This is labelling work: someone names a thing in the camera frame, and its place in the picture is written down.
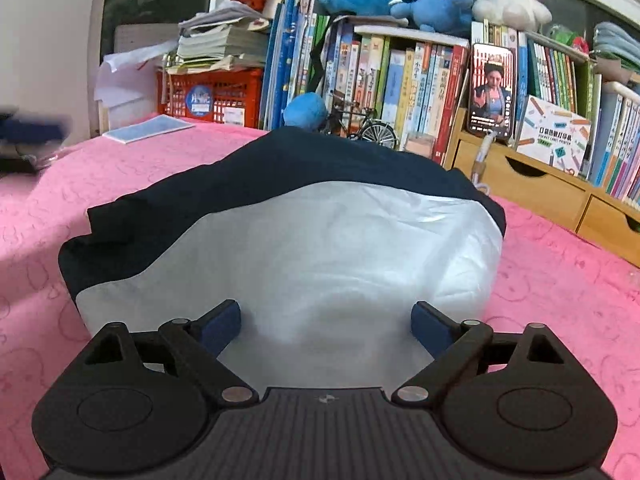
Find loose white paper sheets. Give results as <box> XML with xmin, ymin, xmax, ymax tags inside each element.
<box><xmin>95</xmin><ymin>42</ymin><xmax>178</xmax><ymax>111</ymax></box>

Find wooden drawer organizer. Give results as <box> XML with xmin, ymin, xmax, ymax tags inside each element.
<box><xmin>442</xmin><ymin>107</ymin><xmax>640</xmax><ymax>263</ymax></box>

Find row of colourful books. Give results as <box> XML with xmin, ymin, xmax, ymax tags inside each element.
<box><xmin>260</xmin><ymin>0</ymin><xmax>640</xmax><ymax>211</ymax></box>

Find white charging cable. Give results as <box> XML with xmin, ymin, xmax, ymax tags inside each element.
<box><xmin>470</xmin><ymin>132</ymin><xmax>493</xmax><ymax>196</ymax></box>

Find navy white jacket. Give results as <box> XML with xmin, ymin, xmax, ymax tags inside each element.
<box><xmin>57</xmin><ymin>127</ymin><xmax>507</xmax><ymax>401</ymax></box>

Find red plastic crate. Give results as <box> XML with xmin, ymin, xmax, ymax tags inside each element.
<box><xmin>156</xmin><ymin>66</ymin><xmax>264</xmax><ymax>128</ymax></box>

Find blue booklet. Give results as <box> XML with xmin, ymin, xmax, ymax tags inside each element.
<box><xmin>102</xmin><ymin>115</ymin><xmax>196</xmax><ymax>144</ymax></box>

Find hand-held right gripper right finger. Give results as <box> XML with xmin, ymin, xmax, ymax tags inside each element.
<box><xmin>391</xmin><ymin>301</ymin><xmax>566</xmax><ymax>406</ymax></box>

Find stack of papers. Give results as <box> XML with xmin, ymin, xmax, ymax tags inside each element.
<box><xmin>167</xmin><ymin>0</ymin><xmax>271</xmax><ymax>73</ymax></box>

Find pale blue folded stack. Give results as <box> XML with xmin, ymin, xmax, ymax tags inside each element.
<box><xmin>592</xmin><ymin>21</ymin><xmax>640</xmax><ymax>68</ymax></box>

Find miniature bicycle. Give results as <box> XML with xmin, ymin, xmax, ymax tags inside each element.
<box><xmin>320</xmin><ymin>90</ymin><xmax>401</xmax><ymax>151</ymax></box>

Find round blue plush ball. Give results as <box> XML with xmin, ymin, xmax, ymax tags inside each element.
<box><xmin>283</xmin><ymin>92</ymin><xmax>328</xmax><ymax>133</ymax></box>

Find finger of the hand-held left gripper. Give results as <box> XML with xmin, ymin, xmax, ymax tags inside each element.
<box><xmin>0</xmin><ymin>110</ymin><xmax>73</xmax><ymax>143</ymax></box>
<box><xmin>0</xmin><ymin>146</ymin><xmax>63</xmax><ymax>176</ymax></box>

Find black strap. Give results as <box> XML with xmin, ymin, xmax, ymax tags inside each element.
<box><xmin>309</xmin><ymin>15</ymin><xmax>335</xmax><ymax>97</ymax></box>

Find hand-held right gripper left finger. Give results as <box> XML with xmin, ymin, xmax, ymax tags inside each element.
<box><xmin>85</xmin><ymin>299</ymin><xmax>260</xmax><ymax>407</ymax></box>

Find smartphone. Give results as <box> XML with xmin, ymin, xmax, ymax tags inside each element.
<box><xmin>466</xmin><ymin>42</ymin><xmax>517</xmax><ymax>141</ymax></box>

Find white printer box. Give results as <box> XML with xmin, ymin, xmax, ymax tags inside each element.
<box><xmin>515</xmin><ymin>95</ymin><xmax>591</xmax><ymax>177</ymax></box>

